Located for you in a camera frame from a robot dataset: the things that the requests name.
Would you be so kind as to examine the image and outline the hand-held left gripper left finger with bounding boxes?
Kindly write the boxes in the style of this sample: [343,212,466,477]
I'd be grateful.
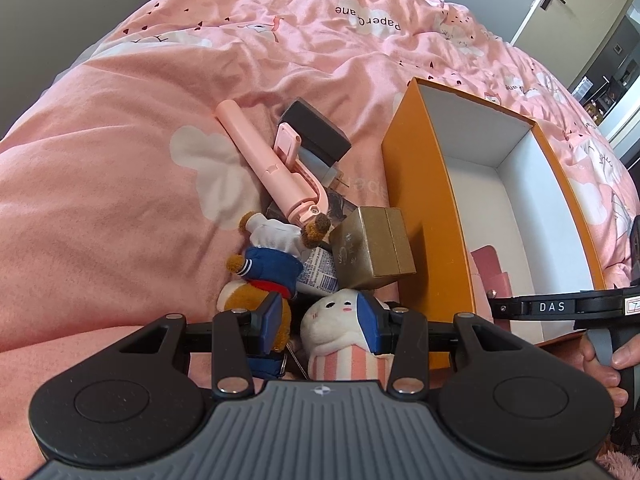
[110,292,284,395]

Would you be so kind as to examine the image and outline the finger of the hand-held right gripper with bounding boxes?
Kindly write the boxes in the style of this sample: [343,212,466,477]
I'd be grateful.
[490,296,526,322]

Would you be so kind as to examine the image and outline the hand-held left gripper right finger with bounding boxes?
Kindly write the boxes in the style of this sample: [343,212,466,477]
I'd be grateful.
[357,293,532,395]

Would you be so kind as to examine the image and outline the pink wallet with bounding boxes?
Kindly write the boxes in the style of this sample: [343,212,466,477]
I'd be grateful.
[470,245,513,331]

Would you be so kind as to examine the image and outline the white bunny plush striped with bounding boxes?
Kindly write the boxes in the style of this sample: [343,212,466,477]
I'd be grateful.
[300,290,401,382]

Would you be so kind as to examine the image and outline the brown bear plush blue jacket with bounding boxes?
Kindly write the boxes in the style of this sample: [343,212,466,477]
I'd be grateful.
[217,212,331,381]

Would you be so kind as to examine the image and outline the gold box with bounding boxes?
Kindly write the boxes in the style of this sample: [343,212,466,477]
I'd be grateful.
[329,206,417,292]

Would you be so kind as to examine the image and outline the orange cardboard box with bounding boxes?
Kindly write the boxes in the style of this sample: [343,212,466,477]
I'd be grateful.
[381,77,623,371]

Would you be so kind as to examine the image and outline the pink selfie stick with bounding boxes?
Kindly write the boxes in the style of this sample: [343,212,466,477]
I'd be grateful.
[215,100,333,233]

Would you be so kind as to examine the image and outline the black rectangular box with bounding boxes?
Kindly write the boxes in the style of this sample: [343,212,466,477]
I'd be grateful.
[277,100,353,163]

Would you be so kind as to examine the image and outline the person's right hand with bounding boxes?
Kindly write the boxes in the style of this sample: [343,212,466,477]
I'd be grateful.
[581,332,640,411]

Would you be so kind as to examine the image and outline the white tube blue label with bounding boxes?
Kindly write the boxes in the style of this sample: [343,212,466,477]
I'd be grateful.
[295,247,341,296]

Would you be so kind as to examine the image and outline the dark picture card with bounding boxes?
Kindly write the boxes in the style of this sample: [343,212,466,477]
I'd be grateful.
[265,187,359,231]

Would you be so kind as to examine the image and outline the person's pink fuzzy clothing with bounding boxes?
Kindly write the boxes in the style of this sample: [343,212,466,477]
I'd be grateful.
[592,450,640,480]

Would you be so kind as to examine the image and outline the white charger plug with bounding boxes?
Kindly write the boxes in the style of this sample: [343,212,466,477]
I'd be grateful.
[300,147,347,189]

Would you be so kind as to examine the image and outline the pink printed blanket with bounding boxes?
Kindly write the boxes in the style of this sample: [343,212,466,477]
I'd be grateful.
[0,0,636,480]

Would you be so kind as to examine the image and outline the white door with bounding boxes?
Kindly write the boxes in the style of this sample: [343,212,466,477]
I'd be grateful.
[510,0,640,63]

